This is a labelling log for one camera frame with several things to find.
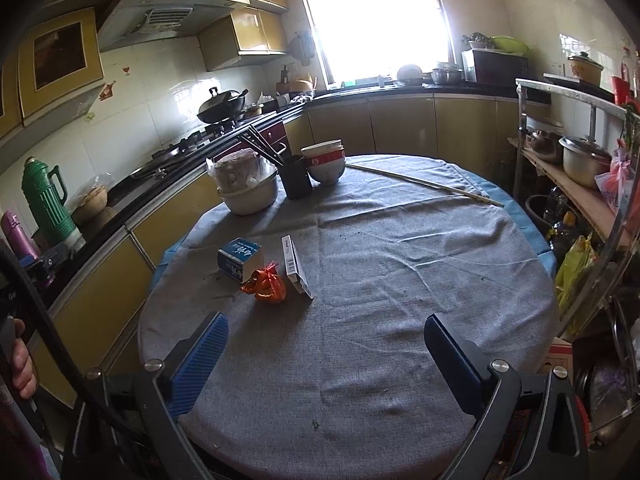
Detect silver range hood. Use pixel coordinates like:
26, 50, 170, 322
97, 0, 251, 52

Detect metal wire basket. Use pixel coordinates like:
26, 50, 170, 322
572, 295, 640, 448

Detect metal storage rack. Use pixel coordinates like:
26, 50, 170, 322
515, 77, 640, 436

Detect plastic-wrapped white container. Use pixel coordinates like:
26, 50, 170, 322
206, 149, 276, 192

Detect black cable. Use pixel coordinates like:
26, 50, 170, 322
0, 242, 136, 438

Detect black induction cooker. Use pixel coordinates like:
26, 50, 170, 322
543, 72, 616, 103

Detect small blue white box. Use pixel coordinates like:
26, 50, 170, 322
217, 238, 263, 283

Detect black gas stove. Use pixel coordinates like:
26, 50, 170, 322
130, 115, 276, 179

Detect steel pots with lids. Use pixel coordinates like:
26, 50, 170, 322
431, 62, 463, 86

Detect brown bowl with plastic bag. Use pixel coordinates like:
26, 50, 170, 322
70, 172, 116, 226

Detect hanging grey utensils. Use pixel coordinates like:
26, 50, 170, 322
291, 30, 316, 66

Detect bright window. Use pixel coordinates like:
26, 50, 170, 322
292, 0, 453, 86

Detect slim white box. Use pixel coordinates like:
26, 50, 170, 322
281, 234, 315, 300

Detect red container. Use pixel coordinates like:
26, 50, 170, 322
611, 76, 633, 106

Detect large steel pot with lid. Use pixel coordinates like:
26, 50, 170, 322
559, 135, 613, 190

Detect black wok with lid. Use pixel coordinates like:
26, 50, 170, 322
196, 86, 249, 125

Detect cream enamel pot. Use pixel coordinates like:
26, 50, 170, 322
567, 52, 604, 86

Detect green thermos jug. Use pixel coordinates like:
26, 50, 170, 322
21, 156, 86, 253

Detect person's left hand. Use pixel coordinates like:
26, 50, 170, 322
10, 319, 40, 402

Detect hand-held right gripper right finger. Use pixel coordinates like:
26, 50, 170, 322
423, 313, 594, 480

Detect dark microwave oven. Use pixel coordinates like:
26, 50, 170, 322
461, 49, 529, 85

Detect plain white bowl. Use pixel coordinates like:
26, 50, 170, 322
301, 140, 345, 154

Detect cream metal basin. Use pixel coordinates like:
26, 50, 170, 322
216, 167, 279, 216

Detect bundle of dark chopsticks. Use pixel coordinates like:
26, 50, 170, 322
237, 125, 288, 166

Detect dark red built-in appliance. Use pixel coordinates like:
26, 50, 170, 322
240, 122, 288, 157

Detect pink red shopping bag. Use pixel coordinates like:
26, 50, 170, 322
595, 157, 633, 216

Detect long wooden stick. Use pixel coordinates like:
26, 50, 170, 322
345, 162, 506, 207

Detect orange foil wrapper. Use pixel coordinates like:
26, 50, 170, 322
240, 261, 287, 303

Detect black chopstick cup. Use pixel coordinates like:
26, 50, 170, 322
277, 155, 314, 200

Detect blue table cover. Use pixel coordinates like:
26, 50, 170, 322
152, 187, 557, 286

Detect cooking oil bottle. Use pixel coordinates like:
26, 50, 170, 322
547, 210, 581, 261

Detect purple vacuum bottle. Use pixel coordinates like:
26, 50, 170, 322
0, 210, 41, 262

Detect glass-front yellow cabinet door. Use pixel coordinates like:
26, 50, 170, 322
17, 7, 106, 128
0, 55, 23, 141

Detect green plastic basin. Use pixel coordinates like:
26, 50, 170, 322
490, 35, 529, 56

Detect small steel pot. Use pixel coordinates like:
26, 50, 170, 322
527, 130, 563, 163

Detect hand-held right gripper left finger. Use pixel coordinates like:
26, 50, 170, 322
62, 311, 231, 480

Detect white plates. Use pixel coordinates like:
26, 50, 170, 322
396, 64, 425, 86

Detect red banded white bowl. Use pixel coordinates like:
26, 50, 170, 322
301, 147, 346, 185

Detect small yellow wall cabinet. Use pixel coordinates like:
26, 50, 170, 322
198, 7, 288, 72

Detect yellow plastic bag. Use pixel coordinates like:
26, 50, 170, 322
555, 235, 598, 331

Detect cardboard box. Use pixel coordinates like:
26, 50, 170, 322
542, 337, 573, 378

